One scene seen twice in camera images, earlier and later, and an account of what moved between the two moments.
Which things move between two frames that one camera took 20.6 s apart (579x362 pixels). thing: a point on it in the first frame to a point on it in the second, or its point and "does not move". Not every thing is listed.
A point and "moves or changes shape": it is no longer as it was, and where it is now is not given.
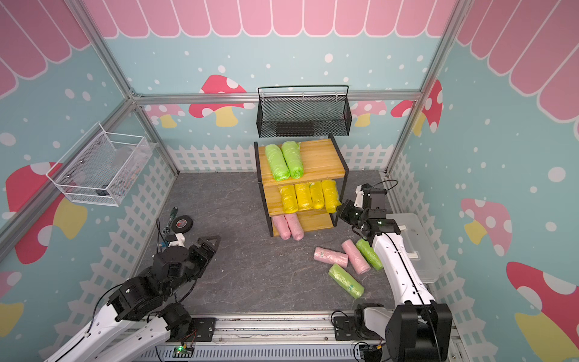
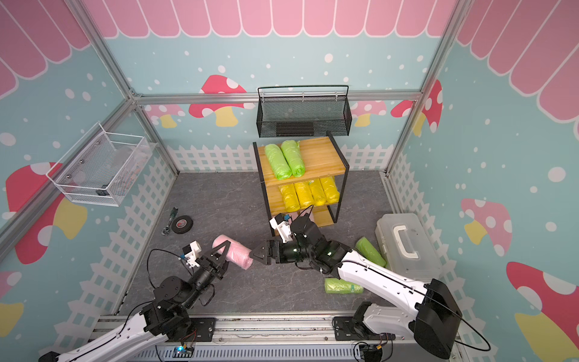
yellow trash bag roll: [332, 200] moves or changes shape
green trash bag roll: [292, 151] does not move
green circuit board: [182, 351] does not move
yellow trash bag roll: [289, 198] does not move
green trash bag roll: [279, 169] does not move
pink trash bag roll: [355, 257] moves or changes shape
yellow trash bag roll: [304, 196] does not move
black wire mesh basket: [304, 111] does not move
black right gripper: [344, 211] to [270, 250]
